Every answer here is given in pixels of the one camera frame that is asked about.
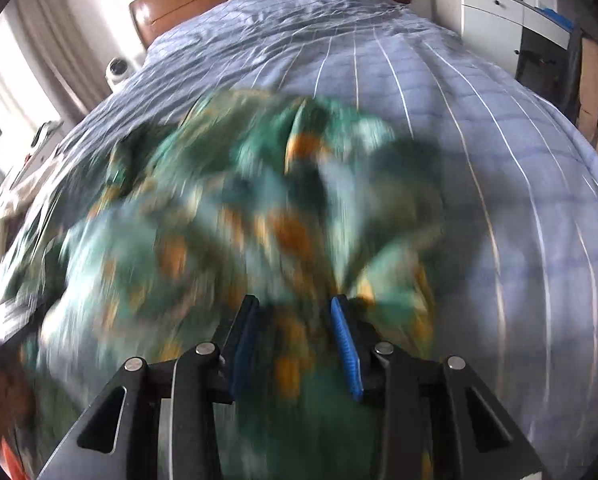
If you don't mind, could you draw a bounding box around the beige curtain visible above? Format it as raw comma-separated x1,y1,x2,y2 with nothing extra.
13,0,110,117

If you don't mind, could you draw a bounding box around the small white fan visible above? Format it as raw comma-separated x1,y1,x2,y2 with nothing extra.
104,57,132,92

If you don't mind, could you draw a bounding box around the cream fleece garment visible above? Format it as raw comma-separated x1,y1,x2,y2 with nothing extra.
0,180,32,261

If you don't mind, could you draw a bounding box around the white low cabinet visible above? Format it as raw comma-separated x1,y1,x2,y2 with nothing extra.
0,120,66,196

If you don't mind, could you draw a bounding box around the white desk with drawers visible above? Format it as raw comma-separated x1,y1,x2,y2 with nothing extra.
433,0,577,88

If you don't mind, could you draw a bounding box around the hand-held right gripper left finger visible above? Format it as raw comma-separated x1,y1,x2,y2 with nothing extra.
36,294,260,480

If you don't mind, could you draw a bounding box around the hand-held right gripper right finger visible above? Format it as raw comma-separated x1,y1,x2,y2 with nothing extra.
329,294,547,480

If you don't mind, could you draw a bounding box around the brown wooden headboard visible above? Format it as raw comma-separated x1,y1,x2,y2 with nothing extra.
129,0,412,53

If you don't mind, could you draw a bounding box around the green patterned garment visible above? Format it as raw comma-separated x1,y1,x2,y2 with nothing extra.
0,87,440,480

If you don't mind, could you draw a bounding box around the beige hanging garment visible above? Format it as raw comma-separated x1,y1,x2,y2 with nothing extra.
576,40,598,157

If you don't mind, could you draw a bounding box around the bed with blue checked sheet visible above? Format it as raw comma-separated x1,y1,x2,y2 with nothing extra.
0,0,598,480

